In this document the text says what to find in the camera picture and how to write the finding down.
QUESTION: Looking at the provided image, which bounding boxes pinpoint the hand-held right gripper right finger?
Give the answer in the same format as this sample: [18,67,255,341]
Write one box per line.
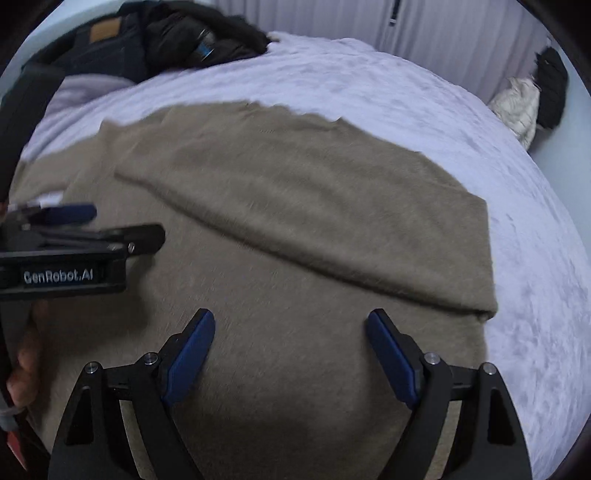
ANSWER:
[365,308,534,480]

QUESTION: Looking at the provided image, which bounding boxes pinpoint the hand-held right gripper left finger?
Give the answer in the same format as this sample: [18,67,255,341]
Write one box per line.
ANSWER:
[48,308,217,480]

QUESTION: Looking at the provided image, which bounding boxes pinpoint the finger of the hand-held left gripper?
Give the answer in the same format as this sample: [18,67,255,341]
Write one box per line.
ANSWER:
[34,224,166,256]
[8,204,98,228]

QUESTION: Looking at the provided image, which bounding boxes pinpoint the brown knit sweater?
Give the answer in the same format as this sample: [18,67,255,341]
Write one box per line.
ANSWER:
[7,102,498,480]

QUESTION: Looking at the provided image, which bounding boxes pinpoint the person's left hand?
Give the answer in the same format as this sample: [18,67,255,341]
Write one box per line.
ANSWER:
[6,299,51,409]

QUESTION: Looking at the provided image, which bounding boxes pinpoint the dark blue jeans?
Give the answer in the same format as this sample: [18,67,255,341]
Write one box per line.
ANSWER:
[28,9,152,86]

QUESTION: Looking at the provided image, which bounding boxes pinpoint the lavender fleece blanket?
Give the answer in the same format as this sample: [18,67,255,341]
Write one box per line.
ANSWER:
[18,30,585,476]

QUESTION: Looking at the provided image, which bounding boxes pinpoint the white puffer jacket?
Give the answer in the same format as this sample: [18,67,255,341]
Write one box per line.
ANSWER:
[488,76,541,151]

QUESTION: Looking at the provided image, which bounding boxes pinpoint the black hanging jacket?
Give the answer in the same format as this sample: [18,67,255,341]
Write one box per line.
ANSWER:
[534,46,569,131]

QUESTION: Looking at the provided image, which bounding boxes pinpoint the white curtain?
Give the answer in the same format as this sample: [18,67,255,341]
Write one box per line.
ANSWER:
[245,0,553,103]

